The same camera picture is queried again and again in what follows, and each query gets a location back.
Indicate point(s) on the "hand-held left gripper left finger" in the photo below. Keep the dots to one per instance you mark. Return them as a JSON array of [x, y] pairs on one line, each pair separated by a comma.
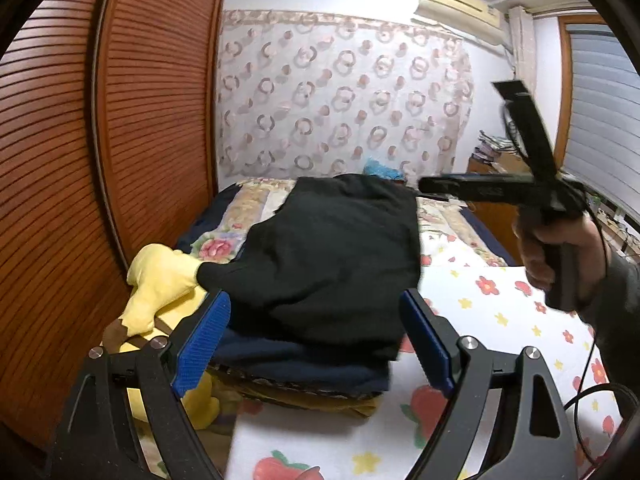
[[202, 342]]

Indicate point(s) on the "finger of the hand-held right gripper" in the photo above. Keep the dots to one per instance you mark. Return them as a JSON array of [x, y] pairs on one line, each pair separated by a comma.
[[450, 184]]

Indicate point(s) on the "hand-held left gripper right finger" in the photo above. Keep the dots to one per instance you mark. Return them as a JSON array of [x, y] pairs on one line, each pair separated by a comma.
[[427, 342]]

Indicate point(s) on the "black t-shirt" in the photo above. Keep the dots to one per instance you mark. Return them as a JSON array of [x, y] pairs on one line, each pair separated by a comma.
[[325, 260]]

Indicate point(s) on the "person's right forearm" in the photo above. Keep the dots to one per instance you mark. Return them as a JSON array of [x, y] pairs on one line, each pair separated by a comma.
[[620, 310]]

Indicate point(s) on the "person's right hand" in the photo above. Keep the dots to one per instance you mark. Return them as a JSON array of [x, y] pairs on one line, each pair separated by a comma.
[[590, 250]]

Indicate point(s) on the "wooden cabinet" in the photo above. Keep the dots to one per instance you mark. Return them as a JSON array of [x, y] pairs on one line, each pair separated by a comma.
[[500, 162]]

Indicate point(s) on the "white strawberry-print sheet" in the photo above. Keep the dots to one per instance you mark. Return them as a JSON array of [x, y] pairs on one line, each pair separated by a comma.
[[500, 335]]

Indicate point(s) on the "yellow plush toy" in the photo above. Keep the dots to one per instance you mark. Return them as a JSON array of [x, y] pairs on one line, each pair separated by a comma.
[[155, 285]]

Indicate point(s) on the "grey window blind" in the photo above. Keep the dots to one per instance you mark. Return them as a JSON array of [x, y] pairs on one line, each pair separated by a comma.
[[605, 110]]

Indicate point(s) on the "mustard yellow garment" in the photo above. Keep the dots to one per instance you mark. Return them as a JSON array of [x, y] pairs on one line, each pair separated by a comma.
[[350, 405]]

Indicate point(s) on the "navy folded garment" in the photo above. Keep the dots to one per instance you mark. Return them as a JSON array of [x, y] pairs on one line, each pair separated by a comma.
[[300, 365]]

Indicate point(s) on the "tied beige curtain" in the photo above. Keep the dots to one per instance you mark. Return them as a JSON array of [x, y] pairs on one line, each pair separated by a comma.
[[522, 50]]

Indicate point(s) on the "circle-patterned sheer curtain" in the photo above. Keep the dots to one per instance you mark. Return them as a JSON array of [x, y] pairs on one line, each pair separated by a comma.
[[325, 100]]

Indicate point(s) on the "beige air conditioner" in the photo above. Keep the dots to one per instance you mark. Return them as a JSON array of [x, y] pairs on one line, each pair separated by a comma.
[[460, 7]]

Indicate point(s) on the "wooden louvered wardrobe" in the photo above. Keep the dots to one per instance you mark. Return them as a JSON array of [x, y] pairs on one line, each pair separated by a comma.
[[150, 110]]

